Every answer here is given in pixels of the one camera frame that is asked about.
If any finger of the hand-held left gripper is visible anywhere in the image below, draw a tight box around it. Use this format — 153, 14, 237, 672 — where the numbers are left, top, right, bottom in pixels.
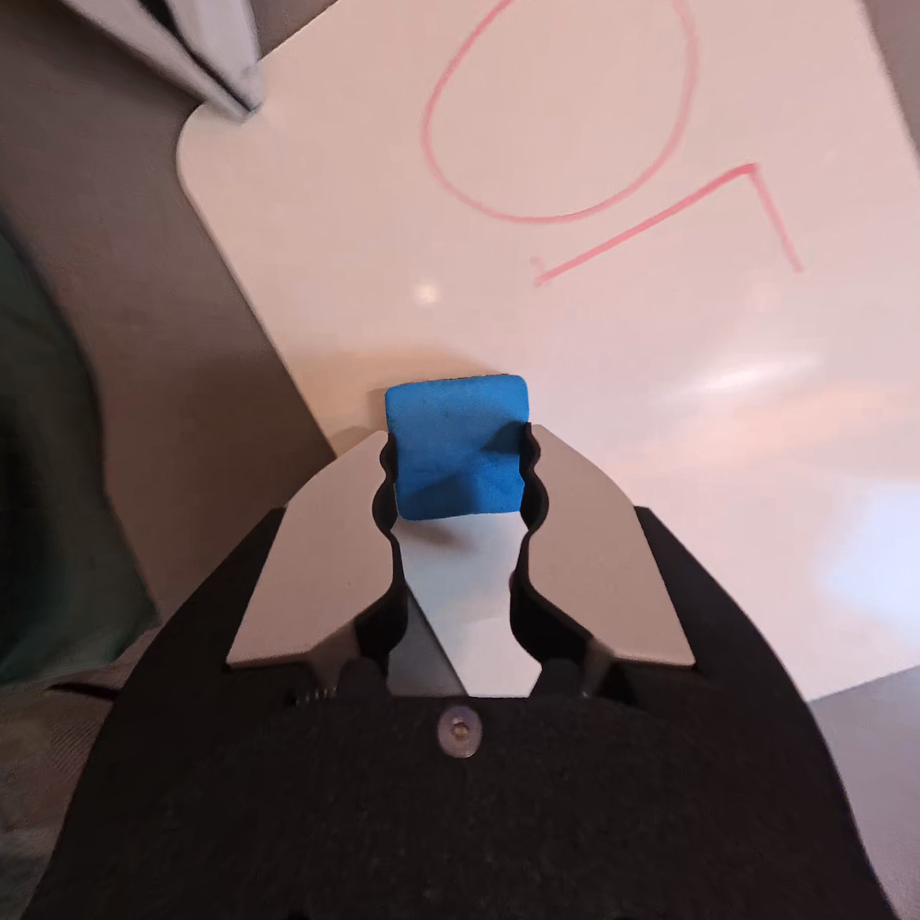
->
65, 0, 248, 119
170, 0, 268, 107

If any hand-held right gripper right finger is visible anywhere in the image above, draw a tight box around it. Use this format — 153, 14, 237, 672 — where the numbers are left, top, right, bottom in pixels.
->
509, 427, 695, 671

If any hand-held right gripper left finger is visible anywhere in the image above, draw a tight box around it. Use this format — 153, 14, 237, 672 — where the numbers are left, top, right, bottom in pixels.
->
228, 432, 408, 669

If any white whiteboard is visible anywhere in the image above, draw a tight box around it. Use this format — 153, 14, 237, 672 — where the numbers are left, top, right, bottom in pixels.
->
176, 0, 920, 702

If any blue whiteboard eraser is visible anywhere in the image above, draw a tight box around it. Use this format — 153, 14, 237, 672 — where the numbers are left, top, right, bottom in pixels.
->
383, 374, 533, 523

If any green sweatshirt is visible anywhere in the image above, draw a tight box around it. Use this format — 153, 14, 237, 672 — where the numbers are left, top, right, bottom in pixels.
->
0, 216, 162, 920

